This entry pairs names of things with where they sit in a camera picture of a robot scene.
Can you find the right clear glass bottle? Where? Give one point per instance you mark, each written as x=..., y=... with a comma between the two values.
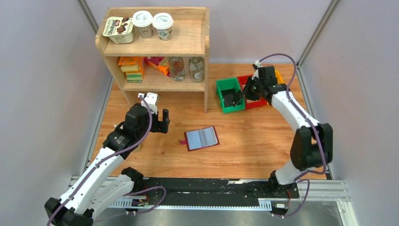
x=196, y=69

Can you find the small clear squeeze bottle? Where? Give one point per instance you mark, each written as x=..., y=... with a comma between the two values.
x=137, y=148

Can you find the left white-lidded paper cup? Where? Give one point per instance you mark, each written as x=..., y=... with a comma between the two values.
x=143, y=21

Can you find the green plastic bin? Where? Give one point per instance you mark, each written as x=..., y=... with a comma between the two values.
x=229, y=83

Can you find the left clear glass bottle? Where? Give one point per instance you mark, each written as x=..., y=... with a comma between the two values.
x=176, y=67

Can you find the white-lidded paper cup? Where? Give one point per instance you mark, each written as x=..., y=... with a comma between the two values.
x=143, y=21
x=163, y=23

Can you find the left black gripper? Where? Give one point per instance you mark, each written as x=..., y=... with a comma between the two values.
x=161, y=126

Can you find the orange snack box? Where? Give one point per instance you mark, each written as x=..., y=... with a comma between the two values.
x=161, y=64

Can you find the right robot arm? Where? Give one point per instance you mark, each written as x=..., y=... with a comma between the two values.
x=312, y=146

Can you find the yellow plastic bin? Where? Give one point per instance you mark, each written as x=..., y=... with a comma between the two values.
x=279, y=77

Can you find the red leather card holder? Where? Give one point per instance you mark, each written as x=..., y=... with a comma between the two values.
x=200, y=139

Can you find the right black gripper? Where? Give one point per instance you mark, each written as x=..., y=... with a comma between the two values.
x=246, y=92

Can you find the Chobani yogurt tub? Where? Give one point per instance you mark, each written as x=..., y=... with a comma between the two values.
x=119, y=29

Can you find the right white-lidded paper cup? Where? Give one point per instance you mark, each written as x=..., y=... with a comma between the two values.
x=163, y=23

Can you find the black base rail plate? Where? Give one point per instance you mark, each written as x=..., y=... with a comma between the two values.
x=209, y=194

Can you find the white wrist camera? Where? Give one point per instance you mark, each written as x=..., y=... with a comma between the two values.
x=151, y=99
x=256, y=66

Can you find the clear glass bottle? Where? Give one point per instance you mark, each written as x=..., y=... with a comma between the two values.
x=176, y=67
x=196, y=69

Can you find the dark credit card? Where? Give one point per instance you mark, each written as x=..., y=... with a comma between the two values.
x=228, y=96
x=239, y=96

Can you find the wooden two-tier shelf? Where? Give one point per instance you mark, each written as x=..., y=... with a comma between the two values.
x=190, y=38

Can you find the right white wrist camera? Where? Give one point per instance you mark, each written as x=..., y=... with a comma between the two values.
x=256, y=66

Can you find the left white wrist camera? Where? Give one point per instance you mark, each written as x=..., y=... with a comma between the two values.
x=151, y=99

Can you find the red plastic bin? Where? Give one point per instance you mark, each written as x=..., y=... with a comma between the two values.
x=249, y=104

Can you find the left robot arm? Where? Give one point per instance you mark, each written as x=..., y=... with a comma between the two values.
x=82, y=204

